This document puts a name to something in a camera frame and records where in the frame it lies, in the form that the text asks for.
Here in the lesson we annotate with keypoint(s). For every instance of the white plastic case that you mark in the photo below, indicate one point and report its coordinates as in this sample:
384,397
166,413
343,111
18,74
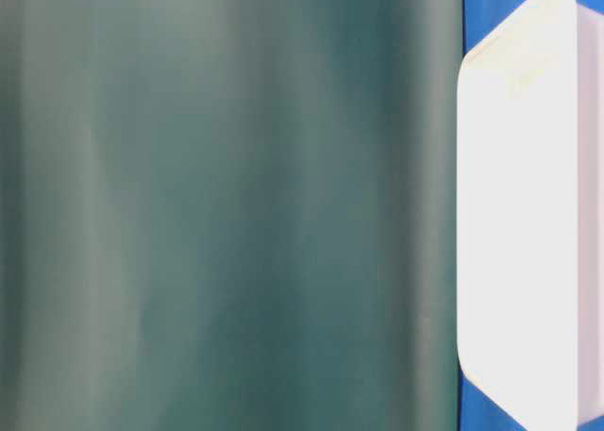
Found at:
530,221

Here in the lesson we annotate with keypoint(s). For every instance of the green tape roll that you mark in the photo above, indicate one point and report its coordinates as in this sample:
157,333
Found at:
228,214

